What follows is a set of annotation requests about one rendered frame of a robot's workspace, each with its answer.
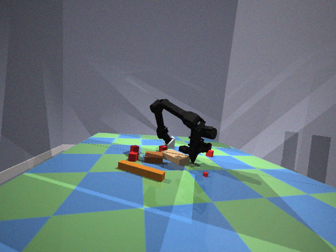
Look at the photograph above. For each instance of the brown square block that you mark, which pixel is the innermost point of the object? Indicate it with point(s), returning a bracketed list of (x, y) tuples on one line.
[(153, 157)]

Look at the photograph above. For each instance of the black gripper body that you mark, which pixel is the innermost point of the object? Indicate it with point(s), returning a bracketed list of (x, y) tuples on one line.
[(192, 149)]

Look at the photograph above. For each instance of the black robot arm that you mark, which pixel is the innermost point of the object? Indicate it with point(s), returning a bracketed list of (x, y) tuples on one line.
[(189, 118)]

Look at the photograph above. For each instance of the long brown wooden bar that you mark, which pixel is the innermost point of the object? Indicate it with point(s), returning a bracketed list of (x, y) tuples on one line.
[(142, 170)]

